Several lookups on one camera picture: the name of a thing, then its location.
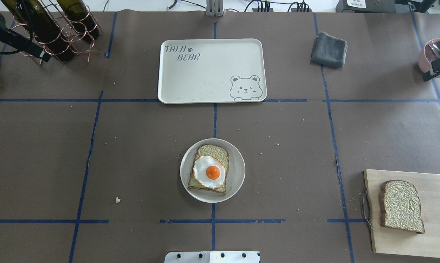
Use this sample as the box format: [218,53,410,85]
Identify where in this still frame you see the pink bowl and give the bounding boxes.
[418,38,440,79]

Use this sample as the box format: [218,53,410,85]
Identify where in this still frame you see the grey round plate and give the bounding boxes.
[180,138,245,203]

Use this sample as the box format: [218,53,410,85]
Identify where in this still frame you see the copper wire bottle rack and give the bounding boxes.
[12,0,102,63]

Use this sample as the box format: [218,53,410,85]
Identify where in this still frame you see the wooden cutting board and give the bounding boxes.
[364,169,440,258]

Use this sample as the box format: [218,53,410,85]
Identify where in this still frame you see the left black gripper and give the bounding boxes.
[0,14,51,62]

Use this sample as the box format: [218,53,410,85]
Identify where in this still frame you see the top camera mount bracket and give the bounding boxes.
[206,0,225,17]

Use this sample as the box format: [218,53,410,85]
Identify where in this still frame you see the cream bear tray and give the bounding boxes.
[157,38,268,104]

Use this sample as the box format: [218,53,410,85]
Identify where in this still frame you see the dark green wine bottle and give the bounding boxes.
[1,0,74,62]

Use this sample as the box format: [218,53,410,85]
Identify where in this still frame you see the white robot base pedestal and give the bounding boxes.
[164,250,261,263]

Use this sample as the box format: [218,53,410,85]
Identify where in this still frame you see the fried egg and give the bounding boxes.
[192,156,226,189]

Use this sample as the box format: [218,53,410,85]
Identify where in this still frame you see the grey folded cloth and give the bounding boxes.
[310,31,347,68]

